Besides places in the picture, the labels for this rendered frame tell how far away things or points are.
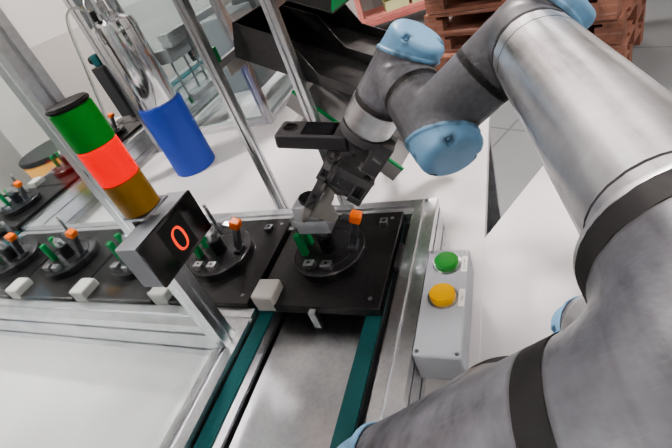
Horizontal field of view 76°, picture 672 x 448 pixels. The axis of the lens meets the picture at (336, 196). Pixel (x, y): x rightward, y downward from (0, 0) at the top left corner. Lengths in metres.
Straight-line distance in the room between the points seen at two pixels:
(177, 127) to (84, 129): 1.05
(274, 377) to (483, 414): 0.62
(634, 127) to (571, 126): 0.04
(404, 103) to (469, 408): 0.37
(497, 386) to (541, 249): 0.74
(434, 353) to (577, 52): 0.45
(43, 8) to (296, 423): 4.10
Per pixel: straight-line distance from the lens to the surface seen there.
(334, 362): 0.74
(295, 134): 0.65
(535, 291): 0.84
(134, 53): 1.55
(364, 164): 0.64
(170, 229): 0.62
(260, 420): 0.75
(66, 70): 4.45
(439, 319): 0.69
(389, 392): 0.65
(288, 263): 0.86
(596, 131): 0.25
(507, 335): 0.79
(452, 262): 0.74
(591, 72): 0.30
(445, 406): 0.20
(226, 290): 0.88
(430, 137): 0.46
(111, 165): 0.58
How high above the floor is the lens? 1.50
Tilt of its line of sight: 33 degrees down
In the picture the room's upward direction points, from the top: 22 degrees counter-clockwise
